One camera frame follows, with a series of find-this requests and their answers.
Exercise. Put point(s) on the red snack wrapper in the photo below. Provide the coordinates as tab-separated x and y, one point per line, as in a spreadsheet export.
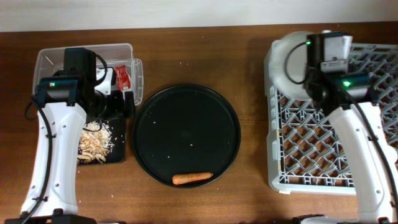
122	78

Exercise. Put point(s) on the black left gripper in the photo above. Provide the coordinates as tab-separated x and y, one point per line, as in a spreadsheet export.
118	111

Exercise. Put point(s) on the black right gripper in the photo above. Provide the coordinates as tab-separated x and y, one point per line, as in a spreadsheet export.
307	74

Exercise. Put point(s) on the clear plastic bin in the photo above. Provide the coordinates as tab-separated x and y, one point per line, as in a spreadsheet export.
50	61

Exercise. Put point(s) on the food scraps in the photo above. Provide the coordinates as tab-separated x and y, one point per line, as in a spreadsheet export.
95	143

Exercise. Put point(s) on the grey dishwasher rack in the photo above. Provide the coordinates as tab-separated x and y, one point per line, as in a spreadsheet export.
304	154

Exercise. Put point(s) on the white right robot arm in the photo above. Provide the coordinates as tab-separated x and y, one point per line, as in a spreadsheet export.
371	160

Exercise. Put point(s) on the orange carrot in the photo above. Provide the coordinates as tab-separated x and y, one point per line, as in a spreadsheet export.
181	179

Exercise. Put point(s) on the black rectangular tray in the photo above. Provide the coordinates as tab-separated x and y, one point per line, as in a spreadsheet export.
118	138

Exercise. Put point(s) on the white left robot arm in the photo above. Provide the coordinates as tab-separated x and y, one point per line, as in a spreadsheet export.
52	195

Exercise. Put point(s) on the grey plate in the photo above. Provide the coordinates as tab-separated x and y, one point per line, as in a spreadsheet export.
296	64

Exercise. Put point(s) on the round black serving tray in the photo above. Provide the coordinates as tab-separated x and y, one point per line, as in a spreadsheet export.
185	129

